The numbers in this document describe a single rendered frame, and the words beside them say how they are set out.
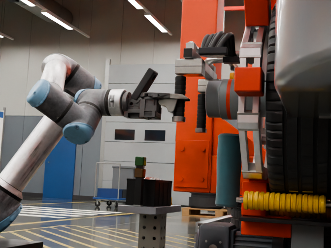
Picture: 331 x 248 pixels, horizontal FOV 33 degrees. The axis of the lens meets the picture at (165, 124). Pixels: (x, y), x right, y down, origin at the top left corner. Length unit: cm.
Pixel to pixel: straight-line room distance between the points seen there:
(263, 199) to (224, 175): 28
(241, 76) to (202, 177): 87
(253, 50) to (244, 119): 21
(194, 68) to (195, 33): 71
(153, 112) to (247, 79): 36
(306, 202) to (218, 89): 48
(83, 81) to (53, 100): 57
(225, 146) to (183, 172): 43
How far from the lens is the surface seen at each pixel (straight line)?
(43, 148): 229
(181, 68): 181
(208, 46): 179
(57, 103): 177
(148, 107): 181
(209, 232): 217
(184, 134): 242
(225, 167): 201
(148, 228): 259
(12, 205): 229
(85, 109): 181
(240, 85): 159
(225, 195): 201
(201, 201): 1048
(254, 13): 180
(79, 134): 178
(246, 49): 170
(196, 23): 250
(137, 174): 239
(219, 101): 189
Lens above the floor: 55
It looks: 6 degrees up
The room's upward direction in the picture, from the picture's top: 3 degrees clockwise
